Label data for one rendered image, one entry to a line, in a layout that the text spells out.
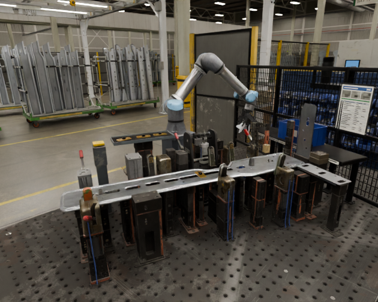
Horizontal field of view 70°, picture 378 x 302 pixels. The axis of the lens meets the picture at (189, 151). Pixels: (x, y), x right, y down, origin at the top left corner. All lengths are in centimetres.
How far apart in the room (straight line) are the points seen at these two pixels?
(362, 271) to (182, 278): 80
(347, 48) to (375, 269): 728
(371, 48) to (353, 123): 636
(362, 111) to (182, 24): 793
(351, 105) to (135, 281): 160
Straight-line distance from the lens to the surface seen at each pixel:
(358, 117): 198
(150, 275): 134
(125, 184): 144
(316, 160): 179
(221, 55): 423
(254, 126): 180
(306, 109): 184
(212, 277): 131
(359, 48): 836
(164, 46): 851
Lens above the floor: 160
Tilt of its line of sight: 19 degrees down
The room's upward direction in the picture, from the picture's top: 1 degrees counter-clockwise
